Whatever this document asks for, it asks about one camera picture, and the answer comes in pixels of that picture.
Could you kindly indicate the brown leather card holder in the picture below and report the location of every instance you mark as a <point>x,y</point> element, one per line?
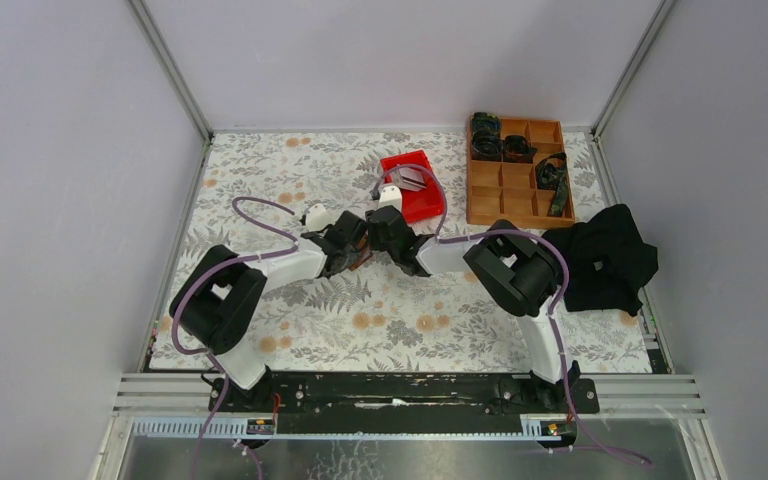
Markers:
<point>362,257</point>

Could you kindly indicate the rolled camouflage belt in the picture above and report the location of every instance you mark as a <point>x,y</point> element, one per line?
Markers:
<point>486,143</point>

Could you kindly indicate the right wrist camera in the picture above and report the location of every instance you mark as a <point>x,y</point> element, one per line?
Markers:
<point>388,195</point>

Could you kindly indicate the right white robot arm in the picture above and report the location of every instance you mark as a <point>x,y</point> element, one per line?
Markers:
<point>521,272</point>

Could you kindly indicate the red plastic bin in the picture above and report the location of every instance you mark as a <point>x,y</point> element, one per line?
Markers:
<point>421,197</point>

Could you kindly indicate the rolled black belt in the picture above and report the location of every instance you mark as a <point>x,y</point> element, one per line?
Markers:
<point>518,149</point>

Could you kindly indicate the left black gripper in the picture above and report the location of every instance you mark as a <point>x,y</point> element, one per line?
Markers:
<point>322,234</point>

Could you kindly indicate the black cloth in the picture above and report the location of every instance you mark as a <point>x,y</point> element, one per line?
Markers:
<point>608,261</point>

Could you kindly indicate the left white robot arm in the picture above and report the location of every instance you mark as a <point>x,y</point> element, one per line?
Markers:
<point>218,301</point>

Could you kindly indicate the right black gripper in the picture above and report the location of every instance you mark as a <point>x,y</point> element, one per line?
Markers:
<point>373,241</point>

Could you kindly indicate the orange compartment tray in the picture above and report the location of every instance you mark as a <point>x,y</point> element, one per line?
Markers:
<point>533,196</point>

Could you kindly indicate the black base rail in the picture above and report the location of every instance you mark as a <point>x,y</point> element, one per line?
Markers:
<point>401,403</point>

